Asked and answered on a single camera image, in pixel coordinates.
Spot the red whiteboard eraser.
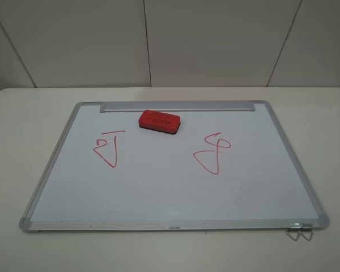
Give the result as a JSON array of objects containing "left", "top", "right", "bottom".
[{"left": 138, "top": 110, "right": 181, "bottom": 135}]

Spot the white aluminium-framed whiteboard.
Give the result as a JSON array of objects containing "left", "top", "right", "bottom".
[{"left": 19, "top": 100, "right": 329, "bottom": 232}]

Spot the grey marker tray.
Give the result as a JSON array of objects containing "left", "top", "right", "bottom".
[{"left": 100, "top": 100, "right": 255, "bottom": 113}]

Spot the left metal hanging hook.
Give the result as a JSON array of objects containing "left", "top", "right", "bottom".
[{"left": 286, "top": 223, "right": 301, "bottom": 241}]

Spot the metal hanging hook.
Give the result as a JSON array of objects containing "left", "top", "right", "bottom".
[
  {"left": 298, "top": 223, "right": 313, "bottom": 241},
  {"left": 286, "top": 223, "right": 301, "bottom": 241}
]

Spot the right metal hanging hook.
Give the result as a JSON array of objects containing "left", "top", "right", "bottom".
[{"left": 298, "top": 223, "right": 313, "bottom": 241}]

